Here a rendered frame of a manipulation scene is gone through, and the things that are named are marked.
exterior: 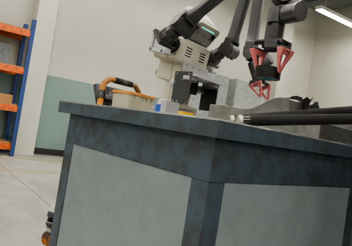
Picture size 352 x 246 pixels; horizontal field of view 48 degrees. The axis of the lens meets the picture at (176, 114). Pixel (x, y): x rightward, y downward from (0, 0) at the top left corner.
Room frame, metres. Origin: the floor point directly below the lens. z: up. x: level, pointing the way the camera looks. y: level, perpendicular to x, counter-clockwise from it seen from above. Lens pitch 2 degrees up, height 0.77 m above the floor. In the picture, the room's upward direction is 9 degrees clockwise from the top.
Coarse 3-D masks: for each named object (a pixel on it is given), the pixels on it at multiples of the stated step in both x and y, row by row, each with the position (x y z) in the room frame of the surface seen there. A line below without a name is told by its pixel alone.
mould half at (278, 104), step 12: (216, 108) 1.63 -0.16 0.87; (228, 108) 1.58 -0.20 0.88; (240, 108) 1.53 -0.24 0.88; (252, 108) 1.49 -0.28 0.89; (264, 108) 1.45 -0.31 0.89; (276, 108) 1.41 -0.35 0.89; (288, 108) 1.38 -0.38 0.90; (300, 108) 1.42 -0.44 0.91; (300, 132) 1.33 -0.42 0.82; (312, 132) 1.30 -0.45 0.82; (324, 132) 1.30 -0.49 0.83; (336, 132) 1.36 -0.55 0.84; (348, 132) 1.42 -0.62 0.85
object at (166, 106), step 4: (164, 100) 1.32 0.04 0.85; (156, 104) 1.37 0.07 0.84; (160, 104) 1.35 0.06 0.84; (164, 104) 1.32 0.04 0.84; (168, 104) 1.32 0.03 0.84; (172, 104) 1.33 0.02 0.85; (176, 104) 1.33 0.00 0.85; (152, 108) 1.42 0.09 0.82; (156, 108) 1.37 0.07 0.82; (160, 108) 1.34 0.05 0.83; (164, 108) 1.32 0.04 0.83; (168, 108) 1.32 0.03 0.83; (172, 108) 1.33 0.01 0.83; (176, 108) 1.33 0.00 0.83; (164, 112) 1.31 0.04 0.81; (168, 112) 1.32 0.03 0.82; (172, 112) 1.33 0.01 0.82; (176, 112) 1.34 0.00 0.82
